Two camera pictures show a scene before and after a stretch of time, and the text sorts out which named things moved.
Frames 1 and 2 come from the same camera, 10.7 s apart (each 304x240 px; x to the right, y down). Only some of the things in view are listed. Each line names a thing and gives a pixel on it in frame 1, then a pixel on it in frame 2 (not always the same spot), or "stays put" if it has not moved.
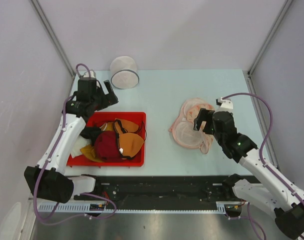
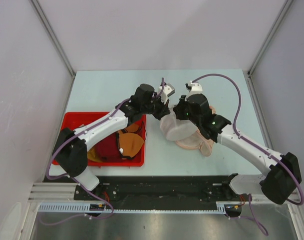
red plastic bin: (98, 119) stays put
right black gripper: (203, 113) -> (178, 109)
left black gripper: (110, 98) -> (163, 110)
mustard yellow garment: (89, 151) stays put
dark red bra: (107, 147) stays put
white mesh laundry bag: (125, 74) -> (174, 129)
